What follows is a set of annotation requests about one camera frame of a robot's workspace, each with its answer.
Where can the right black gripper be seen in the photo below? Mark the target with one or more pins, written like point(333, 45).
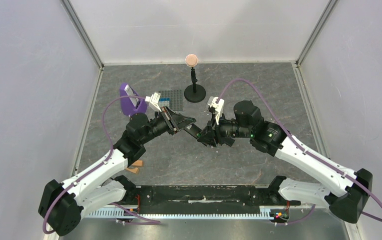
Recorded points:
point(211, 134)

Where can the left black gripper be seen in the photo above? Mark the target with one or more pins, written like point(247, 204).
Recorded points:
point(175, 122)

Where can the black remote control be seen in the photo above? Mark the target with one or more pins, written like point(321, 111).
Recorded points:
point(192, 130)

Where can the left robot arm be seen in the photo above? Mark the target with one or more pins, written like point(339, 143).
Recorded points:
point(64, 204)

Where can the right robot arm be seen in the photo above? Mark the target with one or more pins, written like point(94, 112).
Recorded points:
point(340, 189)

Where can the grey lego baseplate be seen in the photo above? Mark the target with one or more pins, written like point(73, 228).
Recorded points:
point(176, 98)

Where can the blue white lego bricks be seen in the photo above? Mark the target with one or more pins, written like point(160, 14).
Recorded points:
point(164, 102)

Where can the black stand with pink ball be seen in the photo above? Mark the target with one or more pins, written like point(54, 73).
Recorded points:
point(193, 93)

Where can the purple metronome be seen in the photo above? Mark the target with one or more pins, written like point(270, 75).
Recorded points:
point(131, 105)

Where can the orange wooden arch block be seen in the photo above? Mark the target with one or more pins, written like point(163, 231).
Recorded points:
point(134, 170)

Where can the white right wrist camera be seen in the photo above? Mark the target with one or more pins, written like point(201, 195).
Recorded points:
point(215, 106)

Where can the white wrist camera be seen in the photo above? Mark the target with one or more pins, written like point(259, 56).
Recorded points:
point(152, 101)
point(215, 106)

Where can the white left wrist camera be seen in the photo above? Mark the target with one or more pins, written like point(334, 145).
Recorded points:
point(152, 101)

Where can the black base frame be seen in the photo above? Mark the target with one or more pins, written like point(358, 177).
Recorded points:
point(203, 199)

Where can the white cable duct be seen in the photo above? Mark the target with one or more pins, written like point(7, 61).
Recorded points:
point(114, 212)

